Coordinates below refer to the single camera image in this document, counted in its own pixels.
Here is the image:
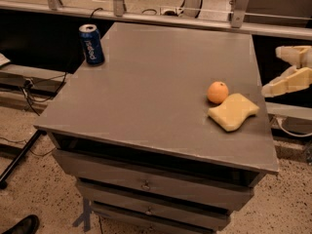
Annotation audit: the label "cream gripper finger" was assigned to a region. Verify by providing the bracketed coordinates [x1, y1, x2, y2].
[275, 46, 312, 67]
[261, 65, 312, 98]

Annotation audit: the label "orange fruit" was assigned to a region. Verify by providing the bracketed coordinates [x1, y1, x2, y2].
[207, 81, 229, 104]

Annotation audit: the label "yellow sponge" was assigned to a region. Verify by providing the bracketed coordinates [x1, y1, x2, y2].
[208, 94, 259, 132]

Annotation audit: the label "white power strip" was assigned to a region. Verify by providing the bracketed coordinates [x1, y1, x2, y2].
[160, 7, 183, 17]

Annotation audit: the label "middle drawer front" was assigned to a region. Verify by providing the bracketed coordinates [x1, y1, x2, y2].
[76, 180, 232, 232]

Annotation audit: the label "drawer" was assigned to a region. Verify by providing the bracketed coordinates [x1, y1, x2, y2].
[76, 180, 232, 232]
[53, 149, 254, 211]
[91, 202, 215, 234]

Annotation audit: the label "bottom drawer front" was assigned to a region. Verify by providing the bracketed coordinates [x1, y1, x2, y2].
[91, 202, 215, 234]

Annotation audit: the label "grey drawer cabinet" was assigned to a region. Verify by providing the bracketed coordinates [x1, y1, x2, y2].
[33, 21, 280, 234]

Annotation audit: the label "top drawer front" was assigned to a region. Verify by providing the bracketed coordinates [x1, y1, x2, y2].
[53, 149, 254, 211]

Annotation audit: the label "blue pepsi can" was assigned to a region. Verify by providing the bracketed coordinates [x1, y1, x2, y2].
[79, 24, 105, 65]

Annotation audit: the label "black metal pole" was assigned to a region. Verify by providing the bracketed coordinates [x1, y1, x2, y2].
[0, 130, 46, 189]

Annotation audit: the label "black shoe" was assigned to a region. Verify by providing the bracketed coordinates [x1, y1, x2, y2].
[2, 214, 40, 234]

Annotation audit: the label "metal window rail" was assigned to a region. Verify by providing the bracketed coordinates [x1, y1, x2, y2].
[0, 1, 312, 41]

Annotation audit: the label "black cables on floor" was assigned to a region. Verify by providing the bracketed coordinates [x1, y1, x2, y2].
[19, 71, 68, 117]

